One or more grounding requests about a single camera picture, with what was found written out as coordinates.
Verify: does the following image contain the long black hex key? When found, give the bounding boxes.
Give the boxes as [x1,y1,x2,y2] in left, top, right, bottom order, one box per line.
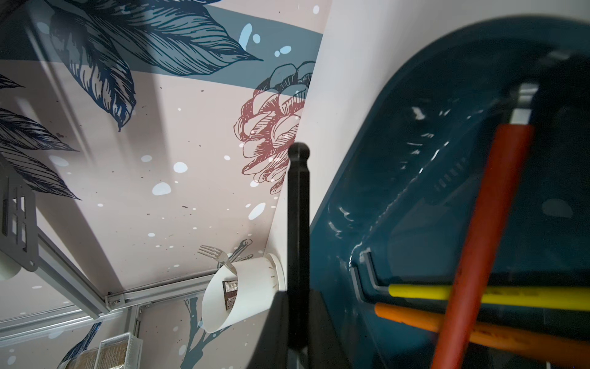
[287,142,310,351]

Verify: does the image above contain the white utensil holder cup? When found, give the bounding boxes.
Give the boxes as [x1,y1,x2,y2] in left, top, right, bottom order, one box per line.
[201,254,286,334]

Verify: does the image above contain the orange sleeved hex key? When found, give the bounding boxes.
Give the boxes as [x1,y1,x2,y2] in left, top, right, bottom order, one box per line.
[349,266,590,368]

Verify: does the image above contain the metal fork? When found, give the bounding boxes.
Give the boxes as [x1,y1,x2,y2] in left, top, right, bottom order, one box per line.
[198,245,238,276]

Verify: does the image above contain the yellow sleeved hex key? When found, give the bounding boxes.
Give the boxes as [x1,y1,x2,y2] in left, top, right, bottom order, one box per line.
[360,249,589,311]

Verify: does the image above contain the teal plastic storage box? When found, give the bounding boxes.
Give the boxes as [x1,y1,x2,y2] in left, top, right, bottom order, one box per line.
[310,16,589,368]

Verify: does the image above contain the red sleeved hex key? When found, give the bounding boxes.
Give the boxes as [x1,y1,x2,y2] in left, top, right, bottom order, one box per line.
[431,81,539,368]

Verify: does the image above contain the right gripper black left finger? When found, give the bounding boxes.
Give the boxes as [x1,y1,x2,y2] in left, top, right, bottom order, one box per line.
[247,292,289,369]

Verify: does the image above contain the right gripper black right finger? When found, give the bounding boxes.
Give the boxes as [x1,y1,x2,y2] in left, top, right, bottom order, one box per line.
[308,290,350,369]

